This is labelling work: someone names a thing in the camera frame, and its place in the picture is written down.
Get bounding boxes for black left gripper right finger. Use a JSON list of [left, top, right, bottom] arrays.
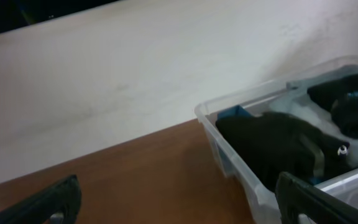
[[275, 172, 358, 224]]

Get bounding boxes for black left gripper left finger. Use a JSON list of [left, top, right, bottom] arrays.
[[0, 175, 82, 224]]

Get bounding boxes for teal blue garment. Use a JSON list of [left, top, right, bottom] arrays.
[[217, 105, 253, 120]]

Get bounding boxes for light blue jeans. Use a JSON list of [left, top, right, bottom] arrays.
[[267, 63, 358, 170]]

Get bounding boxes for dark navy garment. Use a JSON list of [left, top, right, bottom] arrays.
[[307, 74, 358, 139]]

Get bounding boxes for clear plastic storage bin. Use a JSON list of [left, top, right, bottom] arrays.
[[195, 56, 358, 223]]

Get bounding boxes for black garment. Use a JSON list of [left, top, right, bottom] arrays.
[[216, 112, 351, 192]]

